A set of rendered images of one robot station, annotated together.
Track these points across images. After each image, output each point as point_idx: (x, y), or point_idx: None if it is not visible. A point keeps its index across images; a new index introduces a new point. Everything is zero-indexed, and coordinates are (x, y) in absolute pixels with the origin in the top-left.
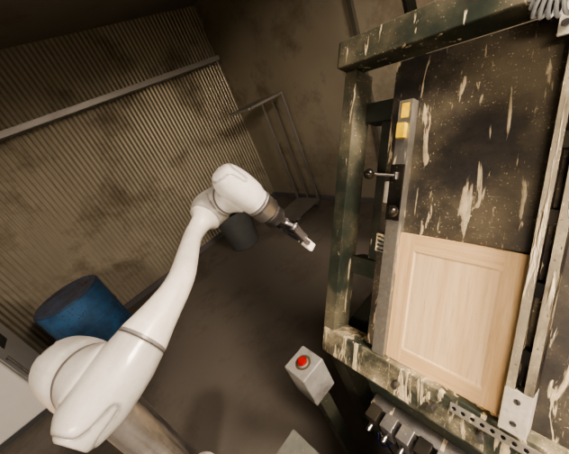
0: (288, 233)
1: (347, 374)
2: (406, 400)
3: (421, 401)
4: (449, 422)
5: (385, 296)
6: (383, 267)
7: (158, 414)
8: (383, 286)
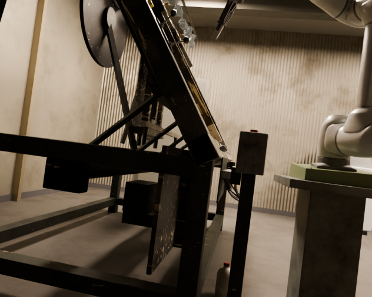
0: (228, 15)
1: (210, 192)
2: (223, 155)
3: (221, 151)
4: (223, 153)
5: (193, 98)
6: (184, 80)
7: (362, 52)
8: (190, 92)
